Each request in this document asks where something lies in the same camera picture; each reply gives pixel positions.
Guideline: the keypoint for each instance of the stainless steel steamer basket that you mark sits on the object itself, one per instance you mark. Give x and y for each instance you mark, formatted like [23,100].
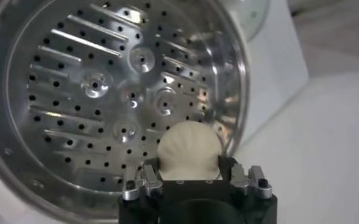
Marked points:
[75,91]

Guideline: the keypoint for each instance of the white steamed baozi bun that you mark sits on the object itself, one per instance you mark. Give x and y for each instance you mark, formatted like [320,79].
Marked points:
[188,152]

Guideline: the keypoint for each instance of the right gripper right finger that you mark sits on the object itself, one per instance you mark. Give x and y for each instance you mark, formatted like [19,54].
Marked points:
[252,182]

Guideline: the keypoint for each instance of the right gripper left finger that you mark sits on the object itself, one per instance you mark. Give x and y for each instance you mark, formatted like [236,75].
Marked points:
[139,182]

